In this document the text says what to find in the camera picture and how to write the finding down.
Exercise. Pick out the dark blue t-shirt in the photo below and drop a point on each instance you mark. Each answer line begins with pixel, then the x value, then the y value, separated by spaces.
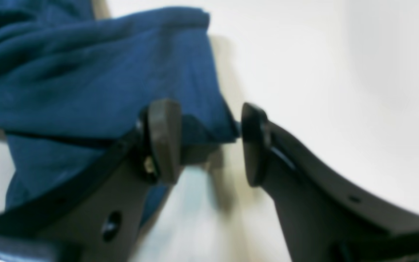
pixel 70 83

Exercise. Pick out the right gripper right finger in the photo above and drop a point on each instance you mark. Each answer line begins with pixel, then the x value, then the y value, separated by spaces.
pixel 323 216

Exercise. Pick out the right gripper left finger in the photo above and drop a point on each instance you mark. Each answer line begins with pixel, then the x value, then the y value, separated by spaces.
pixel 95 216

